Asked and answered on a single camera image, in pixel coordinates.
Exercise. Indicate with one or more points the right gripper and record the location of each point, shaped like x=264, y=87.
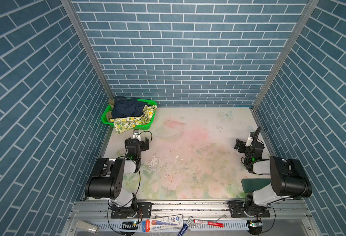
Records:
x=242, y=145

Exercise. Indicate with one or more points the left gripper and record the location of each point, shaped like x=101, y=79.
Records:
x=144, y=145

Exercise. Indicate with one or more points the dark blue denim skirt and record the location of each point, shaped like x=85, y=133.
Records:
x=127, y=107

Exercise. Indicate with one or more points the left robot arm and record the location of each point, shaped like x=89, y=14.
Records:
x=106, y=178

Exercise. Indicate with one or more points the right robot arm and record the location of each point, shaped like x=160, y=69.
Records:
x=288, y=179

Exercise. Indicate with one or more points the yellow lemon print skirt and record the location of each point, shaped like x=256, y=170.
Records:
x=124, y=124

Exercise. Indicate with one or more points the green plastic basket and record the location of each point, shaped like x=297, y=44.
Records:
x=107, y=114

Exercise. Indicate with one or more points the dark green pad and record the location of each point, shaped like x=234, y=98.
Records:
x=250, y=185

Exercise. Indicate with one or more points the olive khaki skirt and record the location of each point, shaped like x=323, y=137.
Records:
x=112, y=102

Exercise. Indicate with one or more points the toothpaste box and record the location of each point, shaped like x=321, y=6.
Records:
x=162, y=223

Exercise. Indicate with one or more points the white plastic cup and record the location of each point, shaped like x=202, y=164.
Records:
x=87, y=227

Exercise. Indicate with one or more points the blue marker pen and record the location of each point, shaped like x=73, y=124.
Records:
x=186, y=226

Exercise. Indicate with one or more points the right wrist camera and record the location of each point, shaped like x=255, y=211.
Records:
x=250, y=140

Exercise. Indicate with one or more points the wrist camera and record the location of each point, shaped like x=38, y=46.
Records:
x=250, y=140
x=136, y=134

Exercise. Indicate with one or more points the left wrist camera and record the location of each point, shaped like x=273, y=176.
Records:
x=136, y=134

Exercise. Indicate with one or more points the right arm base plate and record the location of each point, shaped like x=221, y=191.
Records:
x=240, y=209

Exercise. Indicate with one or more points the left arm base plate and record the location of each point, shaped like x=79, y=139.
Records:
x=136, y=210

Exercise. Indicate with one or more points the red handled screwdriver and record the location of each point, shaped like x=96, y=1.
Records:
x=209, y=223

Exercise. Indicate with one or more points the aluminium rail frame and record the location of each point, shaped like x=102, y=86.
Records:
x=287, y=218

